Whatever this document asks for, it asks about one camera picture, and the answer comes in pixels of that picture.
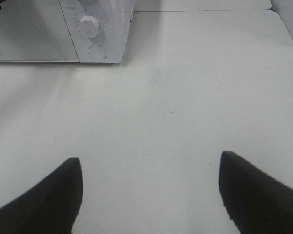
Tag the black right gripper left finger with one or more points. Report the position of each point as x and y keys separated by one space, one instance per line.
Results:
x=50 y=207

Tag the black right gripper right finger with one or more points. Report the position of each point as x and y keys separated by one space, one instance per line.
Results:
x=256 y=202

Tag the white microwave knob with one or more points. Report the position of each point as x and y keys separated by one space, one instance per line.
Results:
x=89 y=26

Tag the white microwave oven body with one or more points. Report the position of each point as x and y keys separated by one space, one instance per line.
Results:
x=115 y=17

